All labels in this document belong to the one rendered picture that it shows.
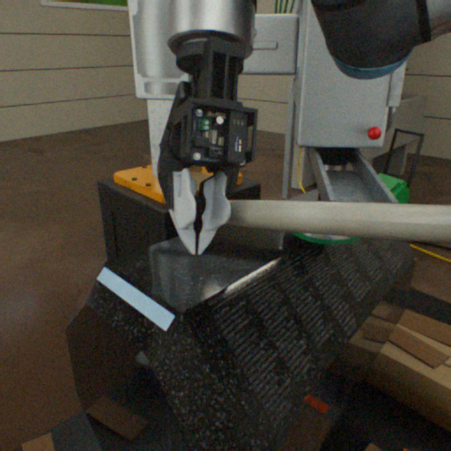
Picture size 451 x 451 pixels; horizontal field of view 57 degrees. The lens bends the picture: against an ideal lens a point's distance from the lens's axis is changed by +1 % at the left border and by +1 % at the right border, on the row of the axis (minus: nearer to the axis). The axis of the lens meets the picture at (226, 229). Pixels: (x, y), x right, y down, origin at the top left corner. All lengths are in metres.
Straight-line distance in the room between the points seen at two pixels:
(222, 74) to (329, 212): 0.17
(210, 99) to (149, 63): 1.49
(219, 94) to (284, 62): 1.38
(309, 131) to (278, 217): 0.74
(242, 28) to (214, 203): 0.18
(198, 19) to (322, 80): 0.70
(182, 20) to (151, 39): 1.43
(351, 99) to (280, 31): 0.74
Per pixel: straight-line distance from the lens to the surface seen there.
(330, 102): 1.11
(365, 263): 1.44
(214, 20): 0.44
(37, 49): 7.54
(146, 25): 1.89
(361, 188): 1.02
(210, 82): 0.41
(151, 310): 1.01
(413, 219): 0.36
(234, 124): 0.41
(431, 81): 6.15
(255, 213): 0.42
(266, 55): 1.81
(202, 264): 1.13
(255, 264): 1.14
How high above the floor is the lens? 1.38
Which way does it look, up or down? 24 degrees down
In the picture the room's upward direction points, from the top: straight up
